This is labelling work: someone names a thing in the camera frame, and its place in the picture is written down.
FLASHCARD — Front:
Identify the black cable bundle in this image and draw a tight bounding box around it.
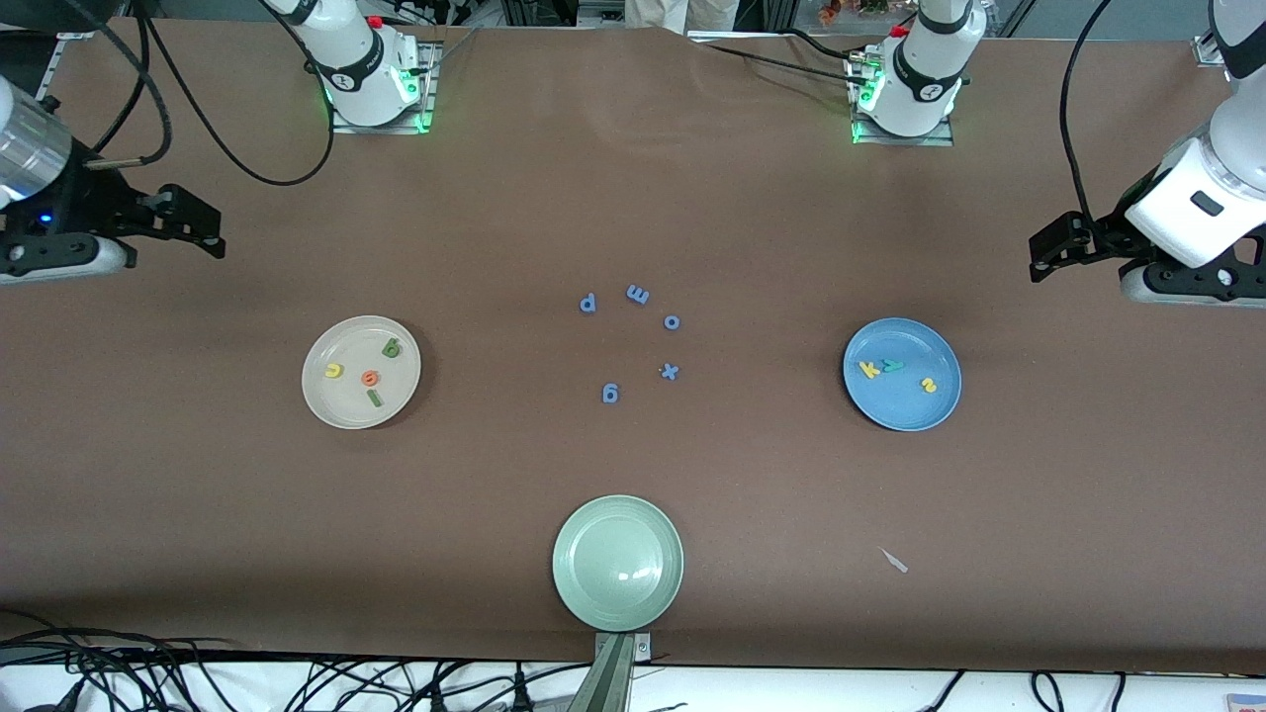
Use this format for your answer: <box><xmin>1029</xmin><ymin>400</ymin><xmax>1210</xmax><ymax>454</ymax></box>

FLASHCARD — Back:
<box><xmin>0</xmin><ymin>608</ymin><xmax>594</xmax><ymax>712</ymax></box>

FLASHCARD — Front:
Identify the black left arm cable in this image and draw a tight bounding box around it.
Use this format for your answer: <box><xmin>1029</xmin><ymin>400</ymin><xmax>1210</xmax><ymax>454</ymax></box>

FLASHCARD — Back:
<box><xmin>1060</xmin><ymin>0</ymin><xmax>1124</xmax><ymax>223</ymax></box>

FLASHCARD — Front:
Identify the beige round plate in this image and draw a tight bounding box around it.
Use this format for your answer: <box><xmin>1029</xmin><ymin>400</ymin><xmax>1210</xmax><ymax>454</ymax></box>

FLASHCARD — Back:
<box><xmin>302</xmin><ymin>315</ymin><xmax>422</xmax><ymax>430</ymax></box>

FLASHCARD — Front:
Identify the person in beige trousers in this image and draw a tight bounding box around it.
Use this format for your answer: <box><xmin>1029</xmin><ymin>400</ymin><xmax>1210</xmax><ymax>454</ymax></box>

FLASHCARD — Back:
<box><xmin>623</xmin><ymin>0</ymin><xmax>739</xmax><ymax>33</ymax></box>

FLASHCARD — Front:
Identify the green round plate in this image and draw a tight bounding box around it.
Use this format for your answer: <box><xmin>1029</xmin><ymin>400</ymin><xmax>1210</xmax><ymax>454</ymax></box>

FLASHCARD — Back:
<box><xmin>552</xmin><ymin>494</ymin><xmax>685</xmax><ymax>632</ymax></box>

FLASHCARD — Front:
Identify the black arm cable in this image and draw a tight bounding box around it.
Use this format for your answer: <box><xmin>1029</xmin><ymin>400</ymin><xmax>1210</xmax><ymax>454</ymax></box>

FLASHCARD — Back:
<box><xmin>1060</xmin><ymin>0</ymin><xmax>1124</xmax><ymax>223</ymax></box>
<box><xmin>87</xmin><ymin>0</ymin><xmax>334</xmax><ymax>187</ymax></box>

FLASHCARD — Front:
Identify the brown table cover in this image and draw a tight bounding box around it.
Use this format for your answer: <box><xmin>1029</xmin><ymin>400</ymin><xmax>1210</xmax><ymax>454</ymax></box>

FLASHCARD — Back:
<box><xmin>0</xmin><ymin>18</ymin><xmax>1266</xmax><ymax>673</ymax></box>

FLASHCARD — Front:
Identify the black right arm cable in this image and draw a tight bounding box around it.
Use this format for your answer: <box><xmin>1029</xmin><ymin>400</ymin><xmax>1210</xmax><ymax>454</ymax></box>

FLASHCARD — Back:
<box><xmin>87</xmin><ymin>0</ymin><xmax>334</xmax><ymax>187</ymax></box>

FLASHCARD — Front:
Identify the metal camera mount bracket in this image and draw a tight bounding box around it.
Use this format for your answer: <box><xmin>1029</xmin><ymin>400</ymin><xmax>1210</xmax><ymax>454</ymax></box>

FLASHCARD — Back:
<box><xmin>569</xmin><ymin>631</ymin><xmax>654</xmax><ymax>712</ymax></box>

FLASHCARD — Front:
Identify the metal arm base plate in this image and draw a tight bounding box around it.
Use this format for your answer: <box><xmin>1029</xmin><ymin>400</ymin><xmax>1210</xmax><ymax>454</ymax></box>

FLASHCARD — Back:
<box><xmin>846</xmin><ymin>54</ymin><xmax>955</xmax><ymax>147</ymax></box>
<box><xmin>329</xmin><ymin>40</ymin><xmax>441</xmax><ymax>134</ymax></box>

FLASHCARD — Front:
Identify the blue round plate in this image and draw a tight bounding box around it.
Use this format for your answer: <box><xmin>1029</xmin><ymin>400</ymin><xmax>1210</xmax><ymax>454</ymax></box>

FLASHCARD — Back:
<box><xmin>843</xmin><ymin>317</ymin><xmax>962</xmax><ymax>432</ymax></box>

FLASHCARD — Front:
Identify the black cable on table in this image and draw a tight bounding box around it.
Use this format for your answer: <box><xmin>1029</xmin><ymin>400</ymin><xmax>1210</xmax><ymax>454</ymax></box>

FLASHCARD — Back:
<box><xmin>692</xmin><ymin>30</ymin><xmax>871</xmax><ymax>85</ymax></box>

